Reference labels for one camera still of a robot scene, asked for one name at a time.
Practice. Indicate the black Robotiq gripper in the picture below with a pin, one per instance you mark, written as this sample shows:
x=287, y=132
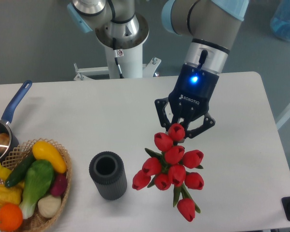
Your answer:
x=189, y=100

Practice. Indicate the red tulip bouquet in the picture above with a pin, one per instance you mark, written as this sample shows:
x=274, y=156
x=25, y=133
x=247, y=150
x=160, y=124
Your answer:
x=168, y=168

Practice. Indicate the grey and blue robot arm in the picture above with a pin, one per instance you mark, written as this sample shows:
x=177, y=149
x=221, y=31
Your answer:
x=213, y=25

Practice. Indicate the dark grey ribbed vase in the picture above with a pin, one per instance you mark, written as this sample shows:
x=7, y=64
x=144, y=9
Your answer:
x=107, y=171

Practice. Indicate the blue plastic bag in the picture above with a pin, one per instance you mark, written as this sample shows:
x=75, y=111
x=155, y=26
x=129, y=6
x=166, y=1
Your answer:
x=280, y=22

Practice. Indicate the purple red onion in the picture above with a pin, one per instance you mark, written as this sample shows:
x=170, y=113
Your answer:
x=59, y=186

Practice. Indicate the yellow squash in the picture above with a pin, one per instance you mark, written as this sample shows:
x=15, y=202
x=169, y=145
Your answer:
x=43, y=150

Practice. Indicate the green bok choy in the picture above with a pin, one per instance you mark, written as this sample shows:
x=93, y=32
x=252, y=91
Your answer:
x=38, y=180

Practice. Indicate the white garlic bulb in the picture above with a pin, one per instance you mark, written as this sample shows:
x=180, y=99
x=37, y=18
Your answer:
x=49, y=205

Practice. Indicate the green cucumber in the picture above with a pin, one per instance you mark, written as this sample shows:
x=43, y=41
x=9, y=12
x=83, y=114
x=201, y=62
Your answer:
x=19, y=172

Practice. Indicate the woven wicker basket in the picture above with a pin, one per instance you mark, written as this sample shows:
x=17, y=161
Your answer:
x=38, y=223

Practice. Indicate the yellow banana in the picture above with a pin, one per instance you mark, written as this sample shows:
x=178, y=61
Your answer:
x=4, y=174

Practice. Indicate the yellow bell pepper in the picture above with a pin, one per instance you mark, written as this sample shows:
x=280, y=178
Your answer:
x=10, y=195

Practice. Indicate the orange fruit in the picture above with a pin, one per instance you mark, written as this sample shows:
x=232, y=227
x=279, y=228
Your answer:
x=11, y=217

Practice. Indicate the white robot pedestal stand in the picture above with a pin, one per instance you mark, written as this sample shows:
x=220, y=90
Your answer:
x=121, y=63

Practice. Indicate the blue handled saucepan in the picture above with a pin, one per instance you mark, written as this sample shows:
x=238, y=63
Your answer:
x=7, y=117

